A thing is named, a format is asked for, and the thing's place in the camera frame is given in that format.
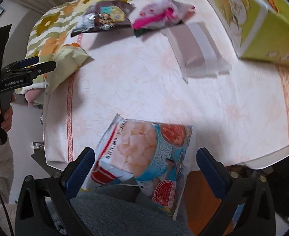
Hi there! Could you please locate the white floral tablecloth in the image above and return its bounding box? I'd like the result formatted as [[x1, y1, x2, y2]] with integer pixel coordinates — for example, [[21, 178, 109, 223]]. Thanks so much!
[[43, 0, 289, 166]]

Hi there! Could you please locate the dark purple snack bag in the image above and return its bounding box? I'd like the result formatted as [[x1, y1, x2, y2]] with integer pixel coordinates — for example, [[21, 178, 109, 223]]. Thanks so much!
[[70, 0, 135, 37]]

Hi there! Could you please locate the pale green chip bag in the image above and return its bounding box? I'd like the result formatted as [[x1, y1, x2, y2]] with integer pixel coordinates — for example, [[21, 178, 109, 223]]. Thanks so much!
[[46, 43, 93, 95]]

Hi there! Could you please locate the shrimp flavour snack bag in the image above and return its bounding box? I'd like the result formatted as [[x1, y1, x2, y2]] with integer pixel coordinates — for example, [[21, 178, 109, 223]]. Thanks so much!
[[82, 114, 193, 219]]

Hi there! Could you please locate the person's left hand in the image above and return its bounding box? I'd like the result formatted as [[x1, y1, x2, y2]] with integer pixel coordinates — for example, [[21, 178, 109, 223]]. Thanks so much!
[[0, 95, 16, 143]]

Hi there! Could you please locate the green cardboard box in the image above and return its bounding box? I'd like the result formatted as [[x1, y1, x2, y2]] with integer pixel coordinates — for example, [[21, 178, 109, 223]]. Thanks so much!
[[207, 0, 289, 67]]

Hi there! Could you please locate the white fleece sleeve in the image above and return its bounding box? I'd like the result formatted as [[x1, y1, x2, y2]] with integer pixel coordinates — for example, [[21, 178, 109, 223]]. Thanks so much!
[[0, 141, 17, 235]]

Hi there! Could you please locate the pink folded blanket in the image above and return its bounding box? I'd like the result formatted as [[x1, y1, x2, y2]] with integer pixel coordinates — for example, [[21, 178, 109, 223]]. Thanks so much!
[[24, 88, 45, 107]]

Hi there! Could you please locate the pink white snack bag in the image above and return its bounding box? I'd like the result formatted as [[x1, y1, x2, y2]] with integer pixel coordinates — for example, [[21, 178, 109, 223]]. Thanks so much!
[[132, 0, 196, 37]]

